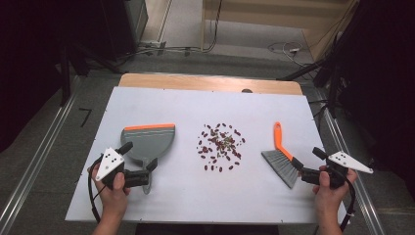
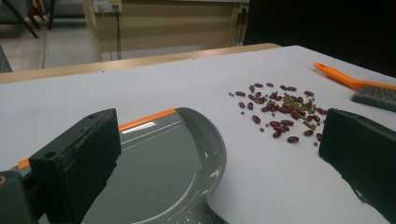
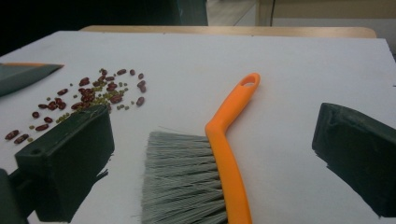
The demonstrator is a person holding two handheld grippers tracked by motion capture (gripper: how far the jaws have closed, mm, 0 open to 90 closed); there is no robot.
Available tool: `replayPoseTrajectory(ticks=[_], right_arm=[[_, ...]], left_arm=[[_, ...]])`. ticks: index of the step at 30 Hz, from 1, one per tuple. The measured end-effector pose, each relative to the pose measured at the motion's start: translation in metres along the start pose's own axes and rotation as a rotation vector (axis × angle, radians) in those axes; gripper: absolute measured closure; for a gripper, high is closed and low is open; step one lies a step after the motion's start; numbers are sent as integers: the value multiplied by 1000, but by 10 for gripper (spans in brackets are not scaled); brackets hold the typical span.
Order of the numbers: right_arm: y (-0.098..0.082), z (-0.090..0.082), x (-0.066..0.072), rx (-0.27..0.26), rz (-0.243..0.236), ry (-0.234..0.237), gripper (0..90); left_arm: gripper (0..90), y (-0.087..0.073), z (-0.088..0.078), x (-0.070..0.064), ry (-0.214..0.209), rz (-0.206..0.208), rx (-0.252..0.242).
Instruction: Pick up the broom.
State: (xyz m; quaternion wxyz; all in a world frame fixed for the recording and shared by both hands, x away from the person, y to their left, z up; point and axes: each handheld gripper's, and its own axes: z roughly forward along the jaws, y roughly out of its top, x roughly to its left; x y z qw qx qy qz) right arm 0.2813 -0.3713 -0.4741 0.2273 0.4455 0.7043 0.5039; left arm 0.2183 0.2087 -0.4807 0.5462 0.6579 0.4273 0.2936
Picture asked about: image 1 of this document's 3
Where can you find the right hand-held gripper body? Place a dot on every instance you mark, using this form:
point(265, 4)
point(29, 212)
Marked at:
point(349, 162)

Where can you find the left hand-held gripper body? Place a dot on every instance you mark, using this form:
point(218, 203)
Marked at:
point(110, 161)

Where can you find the orange brush with grey bristles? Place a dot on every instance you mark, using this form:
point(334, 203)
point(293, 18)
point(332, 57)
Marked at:
point(282, 163)

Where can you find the grey dustpan with orange edge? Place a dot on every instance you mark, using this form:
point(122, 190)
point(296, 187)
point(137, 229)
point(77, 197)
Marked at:
point(150, 142)

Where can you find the person's left hand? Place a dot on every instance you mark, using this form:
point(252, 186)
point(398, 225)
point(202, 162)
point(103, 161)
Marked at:
point(114, 199)

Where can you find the person's right hand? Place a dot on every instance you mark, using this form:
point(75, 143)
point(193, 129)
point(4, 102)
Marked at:
point(331, 199)

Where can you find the pile of red beans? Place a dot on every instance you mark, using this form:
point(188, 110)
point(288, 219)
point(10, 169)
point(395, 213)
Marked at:
point(220, 147)

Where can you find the black stand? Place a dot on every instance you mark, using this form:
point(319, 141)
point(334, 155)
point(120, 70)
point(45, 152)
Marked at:
point(332, 75)
point(65, 75)

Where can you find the wooden table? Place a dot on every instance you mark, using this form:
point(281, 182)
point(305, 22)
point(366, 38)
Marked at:
point(195, 83)

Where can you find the dark cabinet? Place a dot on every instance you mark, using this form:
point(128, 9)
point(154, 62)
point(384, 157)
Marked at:
point(125, 26)

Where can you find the metal floor rail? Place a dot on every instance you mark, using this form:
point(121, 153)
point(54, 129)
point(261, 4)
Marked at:
point(39, 153)
point(352, 153)

